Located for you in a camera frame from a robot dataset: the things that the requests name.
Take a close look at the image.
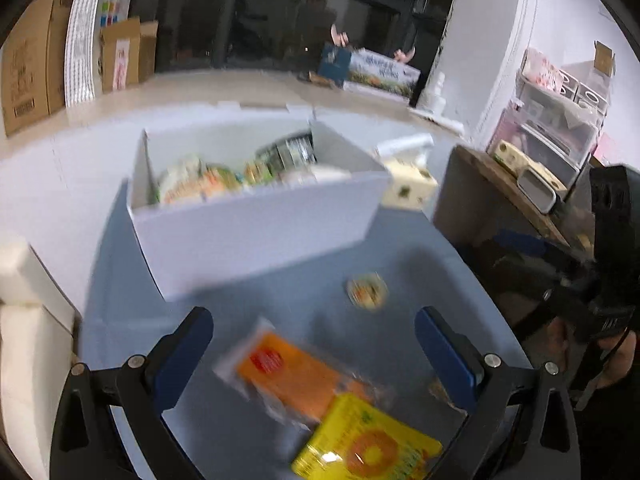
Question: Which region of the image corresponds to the small open cardboard box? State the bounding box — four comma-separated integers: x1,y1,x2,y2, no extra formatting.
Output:
100,16,159,93

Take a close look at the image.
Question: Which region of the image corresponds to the white cardboard box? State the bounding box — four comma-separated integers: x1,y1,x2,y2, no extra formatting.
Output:
125,119,393,303

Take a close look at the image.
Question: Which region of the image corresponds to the yellow tissue pack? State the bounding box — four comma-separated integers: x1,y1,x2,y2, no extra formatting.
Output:
375,133,438,211

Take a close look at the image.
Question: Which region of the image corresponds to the large brown cardboard box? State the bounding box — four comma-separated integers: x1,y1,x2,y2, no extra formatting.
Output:
0,0,76,137

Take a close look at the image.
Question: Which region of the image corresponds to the white tube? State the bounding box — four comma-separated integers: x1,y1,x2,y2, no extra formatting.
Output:
407,106,464,134

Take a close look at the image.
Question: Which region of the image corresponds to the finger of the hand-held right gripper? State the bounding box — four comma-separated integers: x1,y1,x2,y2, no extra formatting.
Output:
490,254,593,343
496,230,597,277

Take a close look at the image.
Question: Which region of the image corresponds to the grey triangular snack packet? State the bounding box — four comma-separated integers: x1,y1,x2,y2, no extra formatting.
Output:
255,132,318,175

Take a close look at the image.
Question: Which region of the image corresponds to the small cardboard piece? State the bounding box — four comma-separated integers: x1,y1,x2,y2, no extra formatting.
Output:
593,40,617,77

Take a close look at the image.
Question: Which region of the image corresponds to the black window frame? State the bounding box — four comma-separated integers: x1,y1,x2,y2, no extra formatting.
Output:
120,0,466,81

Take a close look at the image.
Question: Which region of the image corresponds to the small round yellow packet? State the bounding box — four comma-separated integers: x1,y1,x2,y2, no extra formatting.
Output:
346,272,388,310

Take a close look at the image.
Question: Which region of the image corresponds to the person's right hand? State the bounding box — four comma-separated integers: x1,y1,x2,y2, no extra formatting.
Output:
597,331,640,392

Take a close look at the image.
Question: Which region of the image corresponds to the white and green snack bag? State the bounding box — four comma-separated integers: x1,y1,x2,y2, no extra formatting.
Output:
159,156,207,206

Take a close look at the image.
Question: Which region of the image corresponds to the pink floral cloth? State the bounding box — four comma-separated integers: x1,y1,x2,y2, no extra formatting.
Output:
520,48,567,94

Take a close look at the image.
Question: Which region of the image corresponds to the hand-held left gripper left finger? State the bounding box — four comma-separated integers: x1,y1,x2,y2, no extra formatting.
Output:
50,306,215,480

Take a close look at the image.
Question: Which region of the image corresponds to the white dotted shopping bag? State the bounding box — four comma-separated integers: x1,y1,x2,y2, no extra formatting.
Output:
65,0,133,107

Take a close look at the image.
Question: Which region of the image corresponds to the orange snack packet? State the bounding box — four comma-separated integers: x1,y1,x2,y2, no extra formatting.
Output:
214,316,381,428

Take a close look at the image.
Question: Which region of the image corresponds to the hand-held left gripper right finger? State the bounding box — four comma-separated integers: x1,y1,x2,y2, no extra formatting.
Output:
414,305,583,480

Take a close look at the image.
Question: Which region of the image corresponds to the green snack packet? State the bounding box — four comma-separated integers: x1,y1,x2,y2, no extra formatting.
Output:
200,162,246,197

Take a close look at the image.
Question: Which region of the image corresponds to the clear plastic drawer unit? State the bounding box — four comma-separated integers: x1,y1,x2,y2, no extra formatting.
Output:
487,60,615,173

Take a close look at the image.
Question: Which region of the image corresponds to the cork side table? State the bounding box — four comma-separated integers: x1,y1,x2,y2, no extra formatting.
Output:
432,145,596,263

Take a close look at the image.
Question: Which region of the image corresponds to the yellow snack packet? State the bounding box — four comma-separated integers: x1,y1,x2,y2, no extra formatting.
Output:
291,392,443,480

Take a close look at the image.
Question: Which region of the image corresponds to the long printed landscape box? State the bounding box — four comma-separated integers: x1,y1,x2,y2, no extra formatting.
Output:
345,50,421,99

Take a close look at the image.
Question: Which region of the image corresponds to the dark blue box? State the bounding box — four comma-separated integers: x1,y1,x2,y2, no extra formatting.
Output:
320,42,352,86

